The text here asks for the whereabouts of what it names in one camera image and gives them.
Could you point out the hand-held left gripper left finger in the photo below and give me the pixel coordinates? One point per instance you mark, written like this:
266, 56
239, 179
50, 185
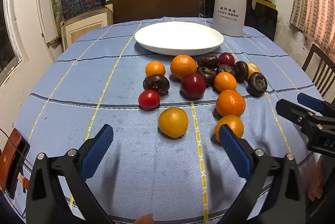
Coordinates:
98, 153

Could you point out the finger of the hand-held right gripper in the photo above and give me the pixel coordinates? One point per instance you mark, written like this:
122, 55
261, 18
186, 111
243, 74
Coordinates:
311, 103
290, 111

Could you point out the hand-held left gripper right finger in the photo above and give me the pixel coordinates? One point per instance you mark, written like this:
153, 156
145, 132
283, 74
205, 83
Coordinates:
234, 153

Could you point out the small orange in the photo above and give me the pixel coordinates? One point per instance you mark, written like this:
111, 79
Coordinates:
233, 123
225, 81
155, 68

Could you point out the large orange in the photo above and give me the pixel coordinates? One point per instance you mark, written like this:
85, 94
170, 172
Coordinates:
183, 66
230, 103

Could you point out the small pale yellow fruit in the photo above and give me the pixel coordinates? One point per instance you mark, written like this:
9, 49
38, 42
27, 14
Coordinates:
253, 67

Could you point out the yellow orange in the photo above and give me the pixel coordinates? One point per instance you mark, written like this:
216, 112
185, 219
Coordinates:
173, 122

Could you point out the red cherry tomato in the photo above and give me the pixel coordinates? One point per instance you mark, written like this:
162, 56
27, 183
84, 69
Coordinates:
149, 99

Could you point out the dark red plum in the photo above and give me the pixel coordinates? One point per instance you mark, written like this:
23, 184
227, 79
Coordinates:
193, 85
226, 58

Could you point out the white plate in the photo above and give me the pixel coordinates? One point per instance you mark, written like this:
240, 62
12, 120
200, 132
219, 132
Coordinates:
178, 37

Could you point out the person's left hand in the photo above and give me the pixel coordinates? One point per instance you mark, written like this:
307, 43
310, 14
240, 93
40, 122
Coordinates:
145, 219

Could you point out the blue checked tablecloth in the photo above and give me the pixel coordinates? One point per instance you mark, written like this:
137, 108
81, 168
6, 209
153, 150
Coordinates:
130, 161

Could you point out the wooden chair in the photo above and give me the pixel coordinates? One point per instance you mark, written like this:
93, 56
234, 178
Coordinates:
323, 57

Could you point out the phone in brown case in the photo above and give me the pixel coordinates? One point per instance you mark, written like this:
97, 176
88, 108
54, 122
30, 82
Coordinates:
13, 161

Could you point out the black panel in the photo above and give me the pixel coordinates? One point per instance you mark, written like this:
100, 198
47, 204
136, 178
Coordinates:
261, 20

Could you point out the brick patterned curtain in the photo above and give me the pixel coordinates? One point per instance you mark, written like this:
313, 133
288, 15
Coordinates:
314, 4

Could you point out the white thermos jug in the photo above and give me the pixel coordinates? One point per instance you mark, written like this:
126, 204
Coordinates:
227, 4

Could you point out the window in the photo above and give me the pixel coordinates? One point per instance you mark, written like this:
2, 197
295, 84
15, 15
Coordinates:
5, 51

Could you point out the white door panel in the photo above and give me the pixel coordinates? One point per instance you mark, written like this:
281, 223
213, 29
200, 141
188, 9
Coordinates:
45, 9

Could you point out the dark brown wooden board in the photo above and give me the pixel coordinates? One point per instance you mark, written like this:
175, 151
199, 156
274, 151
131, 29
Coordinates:
157, 8

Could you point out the green marbled board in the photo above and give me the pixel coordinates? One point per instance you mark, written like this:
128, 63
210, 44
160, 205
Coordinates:
56, 1

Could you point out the pale wooden picture frame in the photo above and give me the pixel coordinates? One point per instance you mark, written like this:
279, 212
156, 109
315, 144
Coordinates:
83, 28

